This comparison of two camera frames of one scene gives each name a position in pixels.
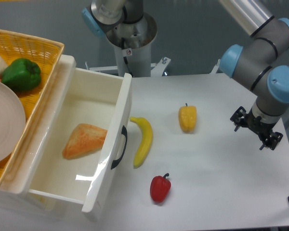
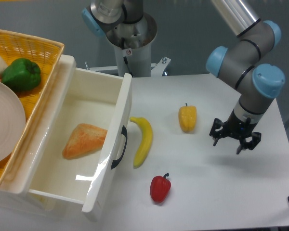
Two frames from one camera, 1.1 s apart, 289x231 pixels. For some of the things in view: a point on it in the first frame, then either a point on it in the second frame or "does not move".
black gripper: [262, 129] -> [237, 128]
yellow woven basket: [45, 53] does not move
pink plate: [7, 122] does not move
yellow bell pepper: [187, 116] does not move
